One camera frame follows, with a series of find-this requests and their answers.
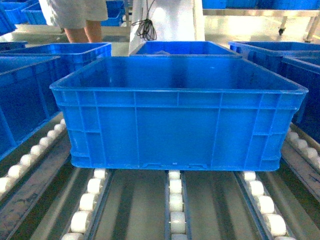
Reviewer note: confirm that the large blue plastic crate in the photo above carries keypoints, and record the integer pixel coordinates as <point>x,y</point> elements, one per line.
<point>177,113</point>

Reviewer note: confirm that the roller conveyor shelf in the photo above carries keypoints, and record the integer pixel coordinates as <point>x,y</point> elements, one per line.
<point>44,197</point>

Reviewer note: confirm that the blue crate behind centre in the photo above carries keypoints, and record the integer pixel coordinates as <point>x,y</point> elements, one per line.
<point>183,48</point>

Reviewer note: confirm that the white robot column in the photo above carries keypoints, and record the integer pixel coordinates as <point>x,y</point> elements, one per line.
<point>173,20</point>

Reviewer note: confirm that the blue crate left rear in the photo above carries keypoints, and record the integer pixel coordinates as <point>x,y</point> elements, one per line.
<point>73,56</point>

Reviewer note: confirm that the blue crate right rear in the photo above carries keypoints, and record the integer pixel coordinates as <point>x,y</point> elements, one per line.
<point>269,54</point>

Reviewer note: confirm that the person in shorts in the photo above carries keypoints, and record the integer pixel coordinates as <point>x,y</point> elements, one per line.
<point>80,19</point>

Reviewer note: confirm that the blue crate left front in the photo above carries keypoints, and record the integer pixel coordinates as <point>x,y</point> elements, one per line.
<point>26,100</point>

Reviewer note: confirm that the metal cart with crates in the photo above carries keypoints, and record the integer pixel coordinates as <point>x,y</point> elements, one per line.
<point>268,8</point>

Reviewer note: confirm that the blue crates far left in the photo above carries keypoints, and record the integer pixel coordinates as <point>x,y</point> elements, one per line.
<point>16,12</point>

